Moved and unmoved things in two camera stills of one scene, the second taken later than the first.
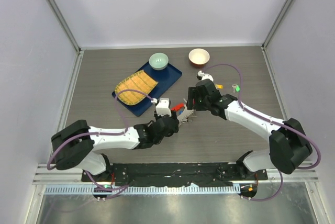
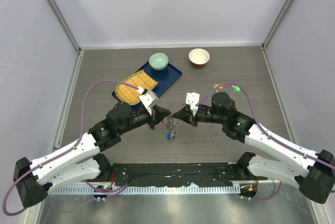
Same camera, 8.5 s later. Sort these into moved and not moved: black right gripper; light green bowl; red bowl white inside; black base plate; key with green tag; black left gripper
Moved: black right gripper; black left gripper
Not moved: key with green tag; black base plate; red bowl white inside; light green bowl
